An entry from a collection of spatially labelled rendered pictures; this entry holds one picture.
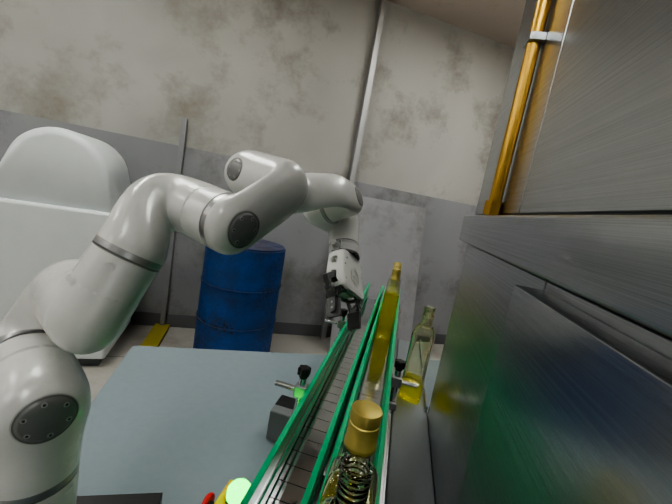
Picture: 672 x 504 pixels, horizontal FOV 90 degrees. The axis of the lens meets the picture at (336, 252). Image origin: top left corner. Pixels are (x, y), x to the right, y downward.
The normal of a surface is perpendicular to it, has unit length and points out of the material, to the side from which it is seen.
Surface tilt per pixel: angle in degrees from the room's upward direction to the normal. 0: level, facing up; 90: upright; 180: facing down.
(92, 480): 0
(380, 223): 79
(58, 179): 90
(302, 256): 90
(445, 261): 90
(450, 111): 90
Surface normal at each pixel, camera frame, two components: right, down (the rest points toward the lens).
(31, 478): 0.63, 0.28
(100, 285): 0.34, 0.00
